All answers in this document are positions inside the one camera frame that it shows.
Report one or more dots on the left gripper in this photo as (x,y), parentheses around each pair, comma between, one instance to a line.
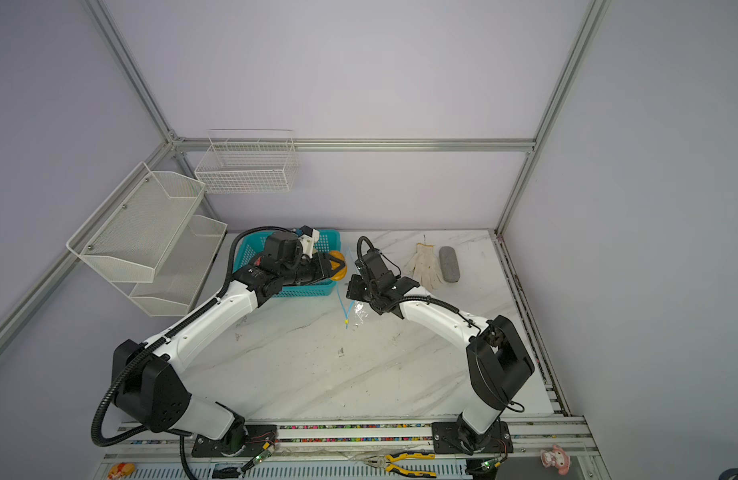
(323,267)

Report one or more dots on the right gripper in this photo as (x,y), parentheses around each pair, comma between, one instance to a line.
(353,286)

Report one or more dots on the yellow orange toy fruit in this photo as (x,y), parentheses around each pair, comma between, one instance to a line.
(338,265)

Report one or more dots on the clear zip bag blue zipper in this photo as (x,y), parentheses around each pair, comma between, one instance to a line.
(355,312)

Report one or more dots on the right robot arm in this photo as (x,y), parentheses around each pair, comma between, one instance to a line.
(498,362)

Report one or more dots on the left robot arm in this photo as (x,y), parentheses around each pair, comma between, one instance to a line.
(147,393)

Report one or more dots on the white work glove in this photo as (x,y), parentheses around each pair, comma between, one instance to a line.
(424,267)

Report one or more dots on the grey oval stone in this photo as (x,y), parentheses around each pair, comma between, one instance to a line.
(449,264)

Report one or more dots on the teal plastic basket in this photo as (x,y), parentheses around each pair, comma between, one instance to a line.
(252,244)

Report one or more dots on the white mesh shelf lower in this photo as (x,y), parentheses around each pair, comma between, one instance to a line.
(178,283)

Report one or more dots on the white mesh shelf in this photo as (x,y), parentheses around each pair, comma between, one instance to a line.
(130,236)
(178,283)

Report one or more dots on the white mesh shelf upper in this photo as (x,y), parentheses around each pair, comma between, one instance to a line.
(130,236)

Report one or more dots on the pink toy figure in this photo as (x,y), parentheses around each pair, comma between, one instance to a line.
(556,457)

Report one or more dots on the yellow toy figure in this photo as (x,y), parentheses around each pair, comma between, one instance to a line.
(121,471)

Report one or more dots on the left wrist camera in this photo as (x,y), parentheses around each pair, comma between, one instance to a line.
(308,238)

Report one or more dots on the white wire basket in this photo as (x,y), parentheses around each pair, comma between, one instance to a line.
(240,161)

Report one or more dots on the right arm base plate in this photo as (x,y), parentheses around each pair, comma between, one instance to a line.
(458,438)

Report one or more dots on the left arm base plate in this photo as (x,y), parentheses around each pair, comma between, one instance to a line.
(249,441)

